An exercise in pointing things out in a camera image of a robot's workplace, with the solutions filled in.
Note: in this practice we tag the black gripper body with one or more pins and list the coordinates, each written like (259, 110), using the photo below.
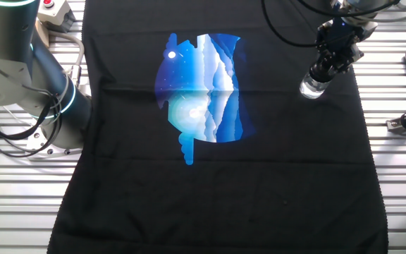
(344, 35)

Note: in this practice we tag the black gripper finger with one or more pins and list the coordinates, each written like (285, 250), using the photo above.
(347, 60)
(328, 63)

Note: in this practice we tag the clear glass jar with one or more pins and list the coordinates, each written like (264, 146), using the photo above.
(310, 88)

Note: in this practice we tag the black cloth with blue print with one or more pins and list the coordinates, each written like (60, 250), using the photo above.
(224, 197)

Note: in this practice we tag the grey emergency stop button box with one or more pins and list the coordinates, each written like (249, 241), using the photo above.
(56, 12)

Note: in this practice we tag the light wooden block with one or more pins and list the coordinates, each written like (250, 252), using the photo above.
(43, 33)

